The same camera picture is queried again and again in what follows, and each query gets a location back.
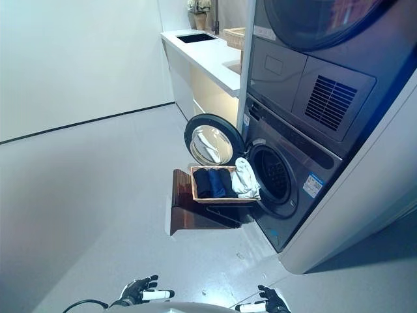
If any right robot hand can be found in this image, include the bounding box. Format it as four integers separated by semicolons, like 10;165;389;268
235;285;292;313

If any wicker laundry basket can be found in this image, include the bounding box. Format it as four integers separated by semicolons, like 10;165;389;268
190;165;263;204

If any grey robot torso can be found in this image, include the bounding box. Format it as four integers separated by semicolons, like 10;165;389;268
107;301;245;313

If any white crumpled garment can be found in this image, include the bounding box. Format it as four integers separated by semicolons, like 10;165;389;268
230;157;261;200

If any white counter cabinet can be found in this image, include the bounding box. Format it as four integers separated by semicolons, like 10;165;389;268
160;29;246;130

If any brown wooden step stool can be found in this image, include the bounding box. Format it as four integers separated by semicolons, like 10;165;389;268
169;168;255;237

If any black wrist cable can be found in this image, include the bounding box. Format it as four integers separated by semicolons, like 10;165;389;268
61;299;110;313

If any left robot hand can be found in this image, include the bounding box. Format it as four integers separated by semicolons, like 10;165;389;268
119;275;175;308

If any blue folded garment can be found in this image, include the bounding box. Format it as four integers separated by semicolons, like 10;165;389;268
207;168;226;198

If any grey stacked dryer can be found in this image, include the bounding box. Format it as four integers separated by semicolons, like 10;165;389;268
246;0;405;151

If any grey front-load washing machine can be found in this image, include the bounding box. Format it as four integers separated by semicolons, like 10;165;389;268
241;95;343;254

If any dark folded garment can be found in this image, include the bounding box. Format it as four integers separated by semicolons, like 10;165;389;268
218;169;238;199

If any round washing machine door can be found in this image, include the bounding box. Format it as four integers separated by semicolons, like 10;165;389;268
183;113;244;167

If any black folded garment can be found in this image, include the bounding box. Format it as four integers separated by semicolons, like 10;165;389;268
193;170;212;199

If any black countertop sink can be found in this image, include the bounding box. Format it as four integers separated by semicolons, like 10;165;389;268
177;33;219;44

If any woven storage basket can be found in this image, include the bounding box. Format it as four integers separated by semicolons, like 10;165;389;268
222;27;247;50

